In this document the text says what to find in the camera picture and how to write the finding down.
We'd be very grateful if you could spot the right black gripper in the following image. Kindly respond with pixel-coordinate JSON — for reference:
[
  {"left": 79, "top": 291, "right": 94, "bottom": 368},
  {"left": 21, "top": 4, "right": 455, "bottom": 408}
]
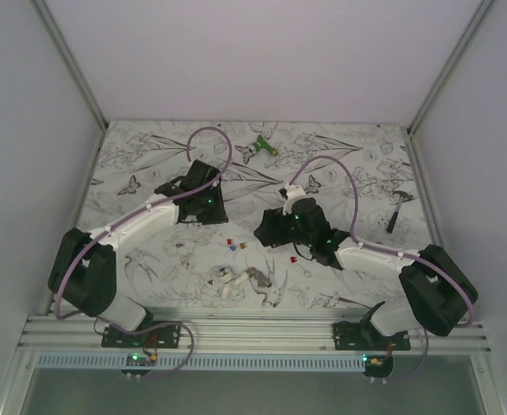
[{"left": 253, "top": 207, "right": 313, "bottom": 248}]

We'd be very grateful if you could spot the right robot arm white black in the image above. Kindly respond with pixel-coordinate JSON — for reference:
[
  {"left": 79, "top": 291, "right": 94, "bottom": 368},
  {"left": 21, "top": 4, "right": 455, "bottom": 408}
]
[{"left": 254, "top": 197, "right": 478, "bottom": 350}]

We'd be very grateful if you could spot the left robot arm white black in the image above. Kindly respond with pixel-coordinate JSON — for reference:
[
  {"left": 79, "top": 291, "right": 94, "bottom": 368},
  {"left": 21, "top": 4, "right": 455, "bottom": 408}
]
[{"left": 48, "top": 160, "right": 228, "bottom": 348}]

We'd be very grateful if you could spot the white pipe fitting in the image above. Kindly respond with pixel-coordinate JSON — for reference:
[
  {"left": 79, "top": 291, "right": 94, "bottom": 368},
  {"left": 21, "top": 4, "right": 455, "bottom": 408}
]
[{"left": 210, "top": 265, "right": 249, "bottom": 301}]

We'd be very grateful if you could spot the green spray nozzle toy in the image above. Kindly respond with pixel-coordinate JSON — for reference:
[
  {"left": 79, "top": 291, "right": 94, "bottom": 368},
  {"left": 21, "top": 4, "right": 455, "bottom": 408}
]
[{"left": 247, "top": 135, "right": 279, "bottom": 156}]

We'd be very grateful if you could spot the floral printed table mat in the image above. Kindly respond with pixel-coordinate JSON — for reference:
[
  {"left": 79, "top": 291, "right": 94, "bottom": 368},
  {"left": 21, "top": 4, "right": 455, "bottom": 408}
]
[{"left": 79, "top": 121, "right": 431, "bottom": 310}]

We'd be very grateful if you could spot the small grey hammer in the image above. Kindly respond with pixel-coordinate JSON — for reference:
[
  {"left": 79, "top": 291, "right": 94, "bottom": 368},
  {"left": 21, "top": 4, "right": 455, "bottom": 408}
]
[{"left": 386, "top": 190, "right": 413, "bottom": 233}]

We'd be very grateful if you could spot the right small circuit board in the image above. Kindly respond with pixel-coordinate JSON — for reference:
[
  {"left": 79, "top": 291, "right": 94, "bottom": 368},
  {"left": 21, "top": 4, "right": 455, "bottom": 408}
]
[{"left": 363, "top": 354, "right": 393, "bottom": 369}]

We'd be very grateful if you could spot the small circuit board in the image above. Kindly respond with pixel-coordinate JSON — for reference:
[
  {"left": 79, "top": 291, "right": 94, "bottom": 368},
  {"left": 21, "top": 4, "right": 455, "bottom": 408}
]
[
  {"left": 125, "top": 352, "right": 157, "bottom": 367},
  {"left": 363, "top": 354, "right": 393, "bottom": 369}
]

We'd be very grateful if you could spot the left small circuit board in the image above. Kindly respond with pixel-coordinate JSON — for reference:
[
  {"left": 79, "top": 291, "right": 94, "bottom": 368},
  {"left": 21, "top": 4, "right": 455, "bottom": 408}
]
[{"left": 125, "top": 352, "right": 157, "bottom": 367}]

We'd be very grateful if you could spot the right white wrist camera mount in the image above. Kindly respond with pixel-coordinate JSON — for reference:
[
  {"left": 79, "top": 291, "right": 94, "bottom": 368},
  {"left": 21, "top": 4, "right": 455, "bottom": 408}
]
[{"left": 279, "top": 183, "right": 307, "bottom": 215}]

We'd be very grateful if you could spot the grey metal bracket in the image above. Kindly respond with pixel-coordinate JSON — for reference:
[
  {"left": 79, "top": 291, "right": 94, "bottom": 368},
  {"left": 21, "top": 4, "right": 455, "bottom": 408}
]
[{"left": 245, "top": 267, "right": 273, "bottom": 292}]

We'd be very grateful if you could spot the aluminium rail frame front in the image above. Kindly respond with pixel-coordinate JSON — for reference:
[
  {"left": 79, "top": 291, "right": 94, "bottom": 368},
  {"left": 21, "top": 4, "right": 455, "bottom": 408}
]
[{"left": 17, "top": 304, "right": 492, "bottom": 354}]

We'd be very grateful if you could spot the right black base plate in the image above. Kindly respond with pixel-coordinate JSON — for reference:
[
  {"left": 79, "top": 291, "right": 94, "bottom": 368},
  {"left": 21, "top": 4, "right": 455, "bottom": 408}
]
[{"left": 332, "top": 321, "right": 411, "bottom": 352}]

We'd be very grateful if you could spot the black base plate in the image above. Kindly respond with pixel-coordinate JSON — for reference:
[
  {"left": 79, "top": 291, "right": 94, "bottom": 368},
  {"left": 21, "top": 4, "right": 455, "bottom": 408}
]
[
  {"left": 332, "top": 321, "right": 411, "bottom": 352},
  {"left": 101, "top": 321, "right": 181, "bottom": 349}
]

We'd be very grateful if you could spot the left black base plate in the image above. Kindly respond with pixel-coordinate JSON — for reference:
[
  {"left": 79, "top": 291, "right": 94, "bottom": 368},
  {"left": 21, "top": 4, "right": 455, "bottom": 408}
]
[{"left": 101, "top": 321, "right": 181, "bottom": 349}]

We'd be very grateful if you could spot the perforated grey cable duct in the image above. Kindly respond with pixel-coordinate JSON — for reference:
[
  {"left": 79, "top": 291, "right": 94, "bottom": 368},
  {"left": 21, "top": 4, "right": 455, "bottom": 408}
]
[{"left": 36, "top": 352, "right": 365, "bottom": 373}]

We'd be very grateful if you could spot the left aluminium corner post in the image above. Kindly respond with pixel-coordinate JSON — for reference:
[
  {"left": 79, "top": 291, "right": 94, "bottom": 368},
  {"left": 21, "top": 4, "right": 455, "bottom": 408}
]
[{"left": 29, "top": 0, "right": 109, "bottom": 131}]

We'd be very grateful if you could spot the aluminium corner post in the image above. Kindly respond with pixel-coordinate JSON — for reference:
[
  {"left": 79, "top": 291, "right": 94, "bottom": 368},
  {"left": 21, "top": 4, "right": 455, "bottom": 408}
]
[
  {"left": 407, "top": 0, "right": 496, "bottom": 136},
  {"left": 29, "top": 0, "right": 109, "bottom": 131}
]

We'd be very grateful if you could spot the right aluminium corner post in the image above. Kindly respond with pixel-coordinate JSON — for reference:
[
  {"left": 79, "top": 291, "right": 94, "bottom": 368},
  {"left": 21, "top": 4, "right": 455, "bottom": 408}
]
[{"left": 407, "top": 0, "right": 496, "bottom": 136}]

